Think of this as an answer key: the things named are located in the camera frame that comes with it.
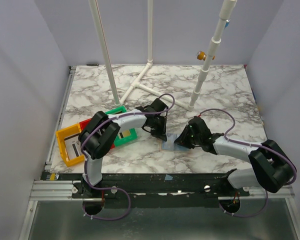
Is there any beige card holder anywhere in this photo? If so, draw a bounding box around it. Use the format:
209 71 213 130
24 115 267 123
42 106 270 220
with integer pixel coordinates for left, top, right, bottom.
159 133 190 152

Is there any silver card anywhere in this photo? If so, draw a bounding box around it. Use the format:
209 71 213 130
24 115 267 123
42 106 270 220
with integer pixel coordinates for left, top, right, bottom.
162 133 179 151

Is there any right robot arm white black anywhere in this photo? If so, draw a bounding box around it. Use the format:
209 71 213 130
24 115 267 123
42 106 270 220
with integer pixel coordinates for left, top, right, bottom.
174 116 297 196

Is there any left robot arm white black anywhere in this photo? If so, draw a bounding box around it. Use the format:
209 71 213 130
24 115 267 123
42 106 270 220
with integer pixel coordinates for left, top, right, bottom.
78 98 169 198

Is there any gold credit card in bin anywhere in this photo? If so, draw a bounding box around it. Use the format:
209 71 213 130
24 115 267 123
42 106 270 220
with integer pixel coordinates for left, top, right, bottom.
118 130 131 139

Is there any green plastic bin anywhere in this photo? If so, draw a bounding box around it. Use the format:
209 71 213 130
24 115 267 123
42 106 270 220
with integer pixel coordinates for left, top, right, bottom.
105 106 138 147

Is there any orange knob on pipe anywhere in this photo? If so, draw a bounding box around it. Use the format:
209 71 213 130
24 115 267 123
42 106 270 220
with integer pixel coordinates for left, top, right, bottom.
196 51 207 61

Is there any red plastic bin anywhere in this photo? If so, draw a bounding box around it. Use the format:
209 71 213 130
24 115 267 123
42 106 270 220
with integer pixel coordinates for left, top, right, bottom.
79 118 115 149

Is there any yellow plastic bin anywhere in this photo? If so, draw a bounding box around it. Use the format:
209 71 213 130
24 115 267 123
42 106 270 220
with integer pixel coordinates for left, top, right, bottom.
55 123 85 167

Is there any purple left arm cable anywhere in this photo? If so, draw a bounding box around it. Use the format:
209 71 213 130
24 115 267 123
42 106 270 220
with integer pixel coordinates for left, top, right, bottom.
80 93 176 221

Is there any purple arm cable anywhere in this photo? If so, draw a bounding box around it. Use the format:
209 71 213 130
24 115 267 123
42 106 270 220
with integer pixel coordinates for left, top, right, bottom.
80 93 176 221
196 108 298 218

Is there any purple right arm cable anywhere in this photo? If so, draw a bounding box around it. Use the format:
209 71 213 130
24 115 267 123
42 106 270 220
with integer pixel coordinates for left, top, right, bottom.
196 108 298 218

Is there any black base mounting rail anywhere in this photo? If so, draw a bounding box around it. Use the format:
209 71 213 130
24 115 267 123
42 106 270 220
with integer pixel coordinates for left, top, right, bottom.
72 173 250 209

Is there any white PVC pipe frame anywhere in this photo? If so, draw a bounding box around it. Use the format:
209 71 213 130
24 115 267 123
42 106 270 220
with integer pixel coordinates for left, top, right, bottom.
88 0 238 112

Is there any aluminium extrusion rail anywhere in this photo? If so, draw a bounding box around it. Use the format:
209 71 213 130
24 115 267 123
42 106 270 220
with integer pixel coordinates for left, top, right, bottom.
29 66 77 202

